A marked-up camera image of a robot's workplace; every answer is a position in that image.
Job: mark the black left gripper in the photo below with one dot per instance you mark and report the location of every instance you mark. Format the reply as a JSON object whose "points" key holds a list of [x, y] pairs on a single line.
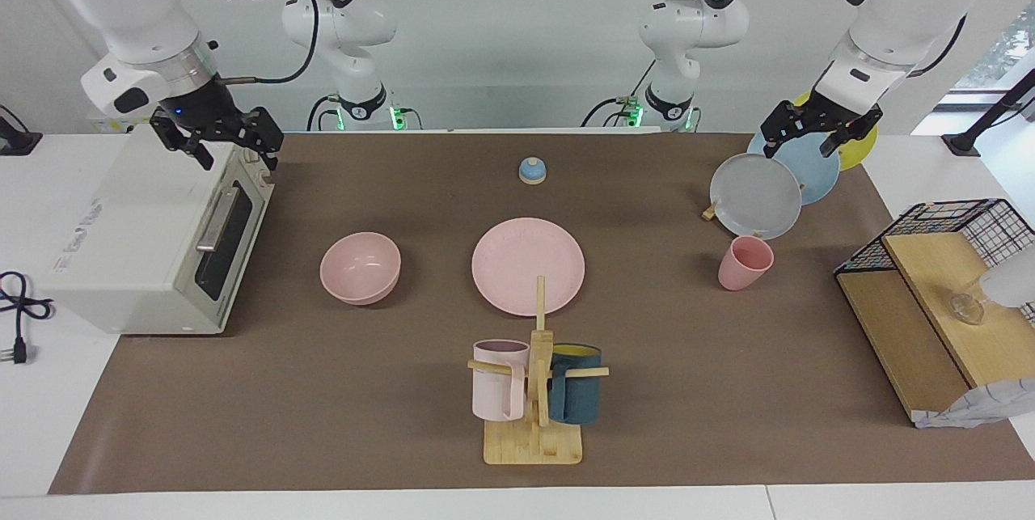
{"points": [[817, 116]]}

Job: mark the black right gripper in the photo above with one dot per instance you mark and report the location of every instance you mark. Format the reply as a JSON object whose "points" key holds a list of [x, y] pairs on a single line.
{"points": [[206, 112]]}

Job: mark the pink bowl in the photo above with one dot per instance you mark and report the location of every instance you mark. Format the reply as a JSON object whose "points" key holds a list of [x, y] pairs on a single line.
{"points": [[360, 269]]}

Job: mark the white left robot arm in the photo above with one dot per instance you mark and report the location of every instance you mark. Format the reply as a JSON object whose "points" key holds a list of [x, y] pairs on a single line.
{"points": [[897, 10]]}

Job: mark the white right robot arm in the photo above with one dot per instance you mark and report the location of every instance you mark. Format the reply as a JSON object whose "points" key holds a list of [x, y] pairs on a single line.
{"points": [[121, 2]]}

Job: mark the light blue plate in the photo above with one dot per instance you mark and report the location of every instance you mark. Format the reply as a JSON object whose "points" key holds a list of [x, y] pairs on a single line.
{"points": [[813, 172]]}

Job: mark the yellow plate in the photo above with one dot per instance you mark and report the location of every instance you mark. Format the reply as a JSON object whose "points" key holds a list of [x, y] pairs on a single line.
{"points": [[857, 151]]}

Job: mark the gray plate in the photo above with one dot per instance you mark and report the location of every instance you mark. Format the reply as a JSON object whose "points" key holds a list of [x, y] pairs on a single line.
{"points": [[752, 196]]}

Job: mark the wooden plate rack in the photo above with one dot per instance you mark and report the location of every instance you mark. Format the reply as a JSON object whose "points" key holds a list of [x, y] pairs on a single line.
{"points": [[709, 212]]}

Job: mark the white toaster oven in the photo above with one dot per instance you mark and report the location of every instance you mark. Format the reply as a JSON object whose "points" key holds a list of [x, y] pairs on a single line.
{"points": [[137, 221]]}

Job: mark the black angled stand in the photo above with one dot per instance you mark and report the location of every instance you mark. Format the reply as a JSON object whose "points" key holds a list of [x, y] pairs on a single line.
{"points": [[962, 144]]}

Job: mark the black stand base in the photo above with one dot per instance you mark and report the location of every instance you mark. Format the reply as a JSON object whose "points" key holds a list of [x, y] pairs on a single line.
{"points": [[16, 144]]}

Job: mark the wooden stepped shelf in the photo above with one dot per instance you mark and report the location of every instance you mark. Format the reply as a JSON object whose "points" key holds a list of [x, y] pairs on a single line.
{"points": [[906, 342]]}

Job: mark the clear glass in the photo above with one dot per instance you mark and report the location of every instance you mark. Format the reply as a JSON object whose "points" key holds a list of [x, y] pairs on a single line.
{"points": [[966, 308]]}

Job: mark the frosted white container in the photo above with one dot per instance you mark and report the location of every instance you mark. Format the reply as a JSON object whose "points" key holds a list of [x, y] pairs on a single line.
{"points": [[1015, 281]]}

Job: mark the brown table mat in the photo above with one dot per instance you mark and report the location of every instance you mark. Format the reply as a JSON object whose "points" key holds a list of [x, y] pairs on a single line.
{"points": [[323, 407]]}

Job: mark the blue call bell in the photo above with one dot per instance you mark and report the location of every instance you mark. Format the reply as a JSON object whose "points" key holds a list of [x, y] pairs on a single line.
{"points": [[532, 172]]}

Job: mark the pink plate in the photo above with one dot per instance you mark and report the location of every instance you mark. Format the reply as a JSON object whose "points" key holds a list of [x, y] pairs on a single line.
{"points": [[517, 261]]}

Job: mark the patterned white cloth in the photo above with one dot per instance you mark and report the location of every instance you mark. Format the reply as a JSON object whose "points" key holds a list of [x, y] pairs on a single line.
{"points": [[986, 403]]}

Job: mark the dark teal mug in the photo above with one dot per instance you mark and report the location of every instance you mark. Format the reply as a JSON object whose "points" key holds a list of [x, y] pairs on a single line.
{"points": [[578, 399]]}

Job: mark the pale pink mug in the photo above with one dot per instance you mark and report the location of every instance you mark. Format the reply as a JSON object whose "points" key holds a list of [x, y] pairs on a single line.
{"points": [[493, 395]]}

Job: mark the wooden mug tree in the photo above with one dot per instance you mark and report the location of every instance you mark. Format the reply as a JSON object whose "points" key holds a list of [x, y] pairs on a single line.
{"points": [[534, 443]]}

